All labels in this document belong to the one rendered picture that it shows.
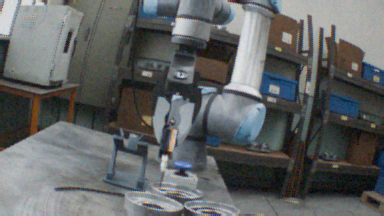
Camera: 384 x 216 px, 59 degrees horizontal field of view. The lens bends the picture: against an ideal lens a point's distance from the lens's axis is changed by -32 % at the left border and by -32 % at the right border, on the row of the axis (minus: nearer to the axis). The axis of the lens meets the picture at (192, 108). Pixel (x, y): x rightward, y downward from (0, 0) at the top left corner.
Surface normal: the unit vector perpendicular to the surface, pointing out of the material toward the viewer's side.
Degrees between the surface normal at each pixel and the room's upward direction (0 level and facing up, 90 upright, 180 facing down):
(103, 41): 90
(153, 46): 90
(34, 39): 90
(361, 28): 90
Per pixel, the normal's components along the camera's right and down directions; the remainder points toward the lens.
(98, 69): 0.04, 0.08
